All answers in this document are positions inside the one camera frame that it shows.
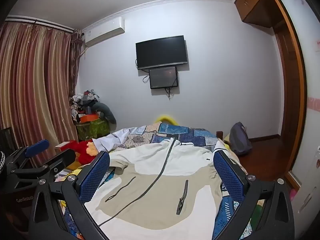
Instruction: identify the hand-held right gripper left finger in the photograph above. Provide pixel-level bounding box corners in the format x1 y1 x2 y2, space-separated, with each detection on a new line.
28 151 111 240

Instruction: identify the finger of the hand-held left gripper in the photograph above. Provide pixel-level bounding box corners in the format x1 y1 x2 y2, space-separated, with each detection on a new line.
11 149 76 188
5 139 50 170

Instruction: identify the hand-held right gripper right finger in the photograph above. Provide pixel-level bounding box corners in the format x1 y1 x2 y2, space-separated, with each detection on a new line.
212 149 295 240

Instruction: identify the white and beige jacket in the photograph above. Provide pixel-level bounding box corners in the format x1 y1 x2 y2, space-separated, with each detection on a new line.
84 138 227 240

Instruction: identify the pile of clothes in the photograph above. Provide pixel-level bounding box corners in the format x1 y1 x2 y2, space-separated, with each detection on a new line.
70 89 100 120

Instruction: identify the red plush toy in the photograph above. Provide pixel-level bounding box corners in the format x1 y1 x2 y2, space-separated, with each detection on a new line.
61 140 98 167

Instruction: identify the yellow blanket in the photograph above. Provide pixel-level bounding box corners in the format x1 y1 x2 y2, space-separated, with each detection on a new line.
223 134 234 153

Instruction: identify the grey backpack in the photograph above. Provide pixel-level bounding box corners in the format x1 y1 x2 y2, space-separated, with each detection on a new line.
229 122 252 157

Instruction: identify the green storage box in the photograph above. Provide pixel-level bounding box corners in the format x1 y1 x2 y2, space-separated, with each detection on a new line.
76 119 111 140

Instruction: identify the white sheet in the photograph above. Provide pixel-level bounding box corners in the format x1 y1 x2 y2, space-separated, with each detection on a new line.
91 127 145 152

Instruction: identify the orange box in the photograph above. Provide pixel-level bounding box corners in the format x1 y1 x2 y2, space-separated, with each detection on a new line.
76 114 99 123

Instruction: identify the striped curtain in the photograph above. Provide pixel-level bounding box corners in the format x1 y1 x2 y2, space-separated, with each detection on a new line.
0 21 80 180

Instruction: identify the patchwork printed blanket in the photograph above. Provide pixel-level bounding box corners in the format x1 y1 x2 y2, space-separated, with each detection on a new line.
54 122 253 240

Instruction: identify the yellow plush toy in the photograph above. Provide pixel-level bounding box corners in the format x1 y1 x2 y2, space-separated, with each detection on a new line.
154 114 178 125

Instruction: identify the dark patterned curtain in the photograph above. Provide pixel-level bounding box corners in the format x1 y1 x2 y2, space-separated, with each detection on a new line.
70 29 83 98

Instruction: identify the small black monitor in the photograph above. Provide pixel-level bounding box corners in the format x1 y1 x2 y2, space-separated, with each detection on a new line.
149 66 178 89

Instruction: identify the brown wooden door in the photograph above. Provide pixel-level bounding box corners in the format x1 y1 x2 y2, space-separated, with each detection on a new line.
267 0 308 188

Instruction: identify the white door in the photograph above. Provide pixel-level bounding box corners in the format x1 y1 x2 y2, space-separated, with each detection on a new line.
272 0 320 215

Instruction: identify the white air conditioner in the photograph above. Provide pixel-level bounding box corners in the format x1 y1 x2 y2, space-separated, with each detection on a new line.
82 17 125 47

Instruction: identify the wooden overhead cabinet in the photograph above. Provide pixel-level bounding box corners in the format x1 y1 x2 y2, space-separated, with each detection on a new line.
234 0 279 28

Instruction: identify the black monitor cable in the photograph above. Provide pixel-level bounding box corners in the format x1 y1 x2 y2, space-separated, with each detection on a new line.
165 87 176 101

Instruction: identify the black television cable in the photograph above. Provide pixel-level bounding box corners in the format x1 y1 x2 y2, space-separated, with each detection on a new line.
136 59 150 83

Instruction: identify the white curtain rail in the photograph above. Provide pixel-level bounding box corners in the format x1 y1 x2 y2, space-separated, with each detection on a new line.
5 17 75 33

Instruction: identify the black wall television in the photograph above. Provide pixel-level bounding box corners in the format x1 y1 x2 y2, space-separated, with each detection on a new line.
136 35 188 70

